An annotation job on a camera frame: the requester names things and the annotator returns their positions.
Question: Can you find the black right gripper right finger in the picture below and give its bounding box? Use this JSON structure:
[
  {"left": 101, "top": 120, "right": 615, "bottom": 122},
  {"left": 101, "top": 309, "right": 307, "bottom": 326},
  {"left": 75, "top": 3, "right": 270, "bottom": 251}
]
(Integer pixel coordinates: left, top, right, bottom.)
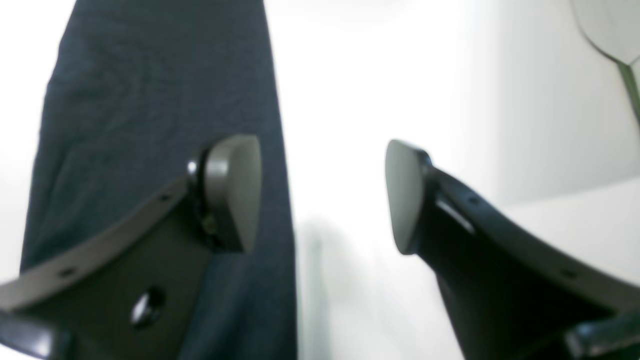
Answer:
[{"left": 385, "top": 139, "right": 640, "bottom": 360}]

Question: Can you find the dark navy long-sleeve T-shirt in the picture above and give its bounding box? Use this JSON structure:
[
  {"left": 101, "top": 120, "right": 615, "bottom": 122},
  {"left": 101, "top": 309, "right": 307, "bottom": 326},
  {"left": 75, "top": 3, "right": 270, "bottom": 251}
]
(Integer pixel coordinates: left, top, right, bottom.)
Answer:
[{"left": 20, "top": 0, "right": 298, "bottom": 360}]

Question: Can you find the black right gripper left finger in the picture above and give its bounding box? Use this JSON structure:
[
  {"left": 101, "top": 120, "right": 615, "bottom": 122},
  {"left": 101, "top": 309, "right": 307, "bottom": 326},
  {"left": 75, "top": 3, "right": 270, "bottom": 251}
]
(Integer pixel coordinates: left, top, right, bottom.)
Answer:
[{"left": 0, "top": 134, "right": 263, "bottom": 360}]

